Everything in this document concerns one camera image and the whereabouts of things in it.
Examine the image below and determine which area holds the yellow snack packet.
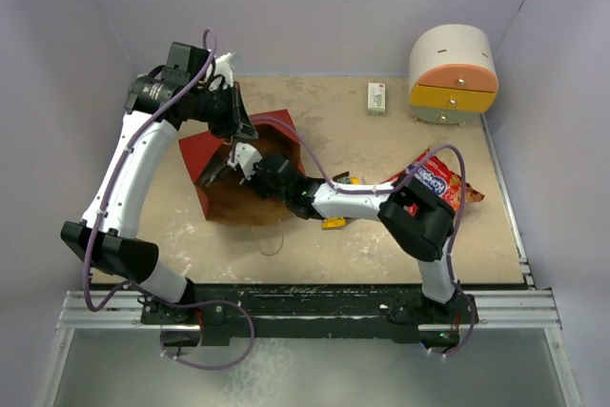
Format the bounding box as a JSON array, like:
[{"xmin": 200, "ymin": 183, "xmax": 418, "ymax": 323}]
[{"xmin": 321, "ymin": 217, "xmax": 348, "ymax": 231}]

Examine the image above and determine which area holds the red paper bag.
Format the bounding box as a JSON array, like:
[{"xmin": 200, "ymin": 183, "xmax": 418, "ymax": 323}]
[{"xmin": 179, "ymin": 109, "xmax": 304, "ymax": 227}]

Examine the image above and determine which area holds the large red snack bag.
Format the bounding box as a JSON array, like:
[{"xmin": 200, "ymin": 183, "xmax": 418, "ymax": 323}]
[{"xmin": 385, "ymin": 148, "xmax": 485, "ymax": 215}]

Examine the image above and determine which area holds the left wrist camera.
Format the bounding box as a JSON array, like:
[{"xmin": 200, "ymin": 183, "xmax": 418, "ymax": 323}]
[{"xmin": 209, "ymin": 52, "xmax": 237, "ymax": 92}]

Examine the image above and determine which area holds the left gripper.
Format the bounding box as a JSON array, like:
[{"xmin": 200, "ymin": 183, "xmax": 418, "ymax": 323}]
[{"xmin": 190, "ymin": 81, "xmax": 258, "ymax": 140}]

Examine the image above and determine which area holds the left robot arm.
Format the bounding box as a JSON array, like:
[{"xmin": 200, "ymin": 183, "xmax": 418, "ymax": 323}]
[{"xmin": 60, "ymin": 42, "xmax": 257, "ymax": 323}]

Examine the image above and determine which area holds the small white box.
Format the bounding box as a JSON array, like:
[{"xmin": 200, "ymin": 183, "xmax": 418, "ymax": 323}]
[{"xmin": 367, "ymin": 82, "xmax": 386, "ymax": 115}]

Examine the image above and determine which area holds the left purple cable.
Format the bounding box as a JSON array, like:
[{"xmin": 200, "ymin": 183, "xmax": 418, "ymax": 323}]
[{"xmin": 81, "ymin": 28, "xmax": 218, "ymax": 314}]

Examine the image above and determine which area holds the round pastel drawer cabinet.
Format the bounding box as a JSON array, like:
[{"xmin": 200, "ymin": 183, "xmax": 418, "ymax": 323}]
[{"xmin": 408, "ymin": 24, "xmax": 499, "ymax": 126}]

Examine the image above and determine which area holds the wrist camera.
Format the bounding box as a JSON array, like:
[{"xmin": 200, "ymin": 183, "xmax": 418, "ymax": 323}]
[
  {"xmin": 227, "ymin": 142, "xmax": 262, "ymax": 170},
  {"xmin": 209, "ymin": 52, "xmax": 237, "ymax": 92}
]

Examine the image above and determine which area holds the yellow candy packet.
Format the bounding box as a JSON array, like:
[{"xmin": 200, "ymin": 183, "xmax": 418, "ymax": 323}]
[{"xmin": 333, "ymin": 172, "xmax": 364, "ymax": 185}]

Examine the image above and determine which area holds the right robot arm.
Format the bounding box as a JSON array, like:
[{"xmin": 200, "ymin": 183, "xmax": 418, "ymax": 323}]
[{"xmin": 196, "ymin": 144, "xmax": 463, "ymax": 322}]

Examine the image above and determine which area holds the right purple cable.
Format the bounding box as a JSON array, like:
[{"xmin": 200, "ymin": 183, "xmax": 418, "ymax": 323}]
[{"xmin": 228, "ymin": 115, "xmax": 478, "ymax": 360}]

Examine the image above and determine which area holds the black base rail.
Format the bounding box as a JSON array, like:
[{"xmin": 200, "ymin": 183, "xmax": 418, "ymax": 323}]
[{"xmin": 138, "ymin": 284, "xmax": 478, "ymax": 351}]

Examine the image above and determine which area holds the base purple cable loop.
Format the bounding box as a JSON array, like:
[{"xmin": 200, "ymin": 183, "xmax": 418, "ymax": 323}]
[{"xmin": 158, "ymin": 299, "xmax": 257, "ymax": 371}]

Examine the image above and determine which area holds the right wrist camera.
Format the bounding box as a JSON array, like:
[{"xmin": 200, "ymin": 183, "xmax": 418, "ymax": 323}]
[{"xmin": 227, "ymin": 142, "xmax": 262, "ymax": 170}]

